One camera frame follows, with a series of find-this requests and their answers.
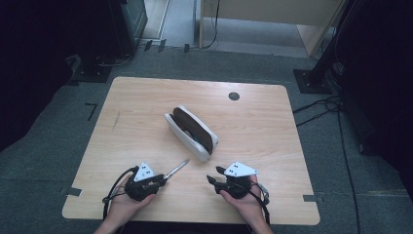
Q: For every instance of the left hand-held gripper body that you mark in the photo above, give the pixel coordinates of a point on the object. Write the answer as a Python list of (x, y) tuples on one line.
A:
[(142, 182)]

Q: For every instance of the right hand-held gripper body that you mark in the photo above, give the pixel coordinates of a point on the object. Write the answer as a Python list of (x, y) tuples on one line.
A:
[(238, 182)]

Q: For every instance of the silver pen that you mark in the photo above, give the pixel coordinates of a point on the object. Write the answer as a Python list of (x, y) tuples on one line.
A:
[(177, 169)]

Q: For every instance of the person's right hand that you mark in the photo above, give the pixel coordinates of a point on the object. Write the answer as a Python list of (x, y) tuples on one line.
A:
[(245, 204)]

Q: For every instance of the person's left hand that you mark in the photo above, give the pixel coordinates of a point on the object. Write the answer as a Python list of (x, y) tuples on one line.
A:
[(126, 204)]

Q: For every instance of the black table edge tape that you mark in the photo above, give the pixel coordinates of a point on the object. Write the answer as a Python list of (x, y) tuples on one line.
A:
[(74, 191)]

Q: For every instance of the round black table grommet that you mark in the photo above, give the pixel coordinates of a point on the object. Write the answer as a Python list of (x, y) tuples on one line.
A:
[(233, 96)]

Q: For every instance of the black floor tape mark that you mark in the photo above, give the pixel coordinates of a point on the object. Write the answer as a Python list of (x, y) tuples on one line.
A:
[(92, 109)]

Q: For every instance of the black cabinet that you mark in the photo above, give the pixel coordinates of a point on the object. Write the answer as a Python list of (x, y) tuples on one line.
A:
[(130, 26)]

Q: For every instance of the light wooden furniture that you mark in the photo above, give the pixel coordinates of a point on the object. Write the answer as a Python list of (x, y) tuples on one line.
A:
[(276, 11)]

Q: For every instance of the black stand base plate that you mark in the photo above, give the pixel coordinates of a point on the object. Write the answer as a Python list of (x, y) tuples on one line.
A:
[(92, 73), (310, 81)]

